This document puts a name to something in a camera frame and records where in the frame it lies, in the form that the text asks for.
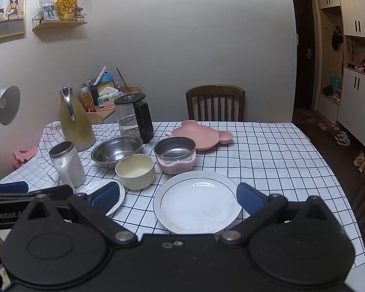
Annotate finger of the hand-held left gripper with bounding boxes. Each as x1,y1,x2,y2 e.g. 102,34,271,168
0,182,30,194
28,185,74,203

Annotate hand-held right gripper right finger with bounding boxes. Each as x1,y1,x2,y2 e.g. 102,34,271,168
219,182,336,246

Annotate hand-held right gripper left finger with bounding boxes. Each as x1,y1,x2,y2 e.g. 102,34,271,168
17,182,139,246

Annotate pink bowl with steel insert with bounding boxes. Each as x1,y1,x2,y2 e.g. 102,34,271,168
154,136,197,175

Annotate small white plate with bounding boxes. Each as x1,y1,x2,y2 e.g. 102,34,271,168
75,179,126,217

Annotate white steel mug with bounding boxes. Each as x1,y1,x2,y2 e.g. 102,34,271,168
49,141,86,188

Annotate pink plastic object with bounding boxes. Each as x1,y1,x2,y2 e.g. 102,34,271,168
11,146,40,169

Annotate cream bowl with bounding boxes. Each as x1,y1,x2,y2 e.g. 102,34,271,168
115,154,156,191

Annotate white checkered tablecloth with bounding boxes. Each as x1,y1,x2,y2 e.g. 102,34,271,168
0,121,365,283

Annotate stainless steel bowl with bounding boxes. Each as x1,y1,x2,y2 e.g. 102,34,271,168
91,135,144,168

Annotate large white plate dark rim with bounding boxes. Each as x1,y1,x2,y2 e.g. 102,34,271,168
153,170,242,235

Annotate yellow thermos jug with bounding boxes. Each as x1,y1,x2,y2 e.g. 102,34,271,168
59,87,97,152

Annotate pink bear-shaped plate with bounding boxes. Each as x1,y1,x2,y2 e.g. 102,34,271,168
165,120,233,151

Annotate wooden side cabinet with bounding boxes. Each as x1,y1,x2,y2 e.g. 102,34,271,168
85,87,142,125

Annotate grey desk lamp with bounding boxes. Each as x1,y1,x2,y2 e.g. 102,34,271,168
0,85,21,184

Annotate glass electric kettle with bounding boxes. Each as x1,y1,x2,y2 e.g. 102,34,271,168
114,93,154,144

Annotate orange bottle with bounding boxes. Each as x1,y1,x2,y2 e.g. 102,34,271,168
80,87,96,113

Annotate brown wooden chair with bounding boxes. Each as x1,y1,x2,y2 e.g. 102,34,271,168
185,85,246,122

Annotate white sneakers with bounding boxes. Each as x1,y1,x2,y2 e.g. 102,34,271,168
335,131,351,146

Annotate black yellow tissue box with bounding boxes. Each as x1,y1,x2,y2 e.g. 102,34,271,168
90,79,115,107

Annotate thin black stick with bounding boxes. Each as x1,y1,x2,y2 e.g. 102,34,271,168
116,68,130,94

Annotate white pen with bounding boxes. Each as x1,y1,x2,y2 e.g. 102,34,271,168
93,66,107,86

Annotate white lower cabinet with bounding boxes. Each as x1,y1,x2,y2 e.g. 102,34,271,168
336,67,365,151

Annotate teal bag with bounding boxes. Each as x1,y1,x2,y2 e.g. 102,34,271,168
331,75,343,95

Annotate dark entrance door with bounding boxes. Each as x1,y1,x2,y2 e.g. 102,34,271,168
292,0,318,110

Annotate black hanging bag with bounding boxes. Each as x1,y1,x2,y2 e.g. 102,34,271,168
331,26,344,52

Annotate golden ornament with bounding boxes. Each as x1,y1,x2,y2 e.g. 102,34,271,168
55,0,78,22

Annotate wooden wall shelf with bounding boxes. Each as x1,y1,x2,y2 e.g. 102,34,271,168
32,14,88,31

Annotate small photo frame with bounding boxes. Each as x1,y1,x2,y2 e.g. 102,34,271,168
39,0,60,22

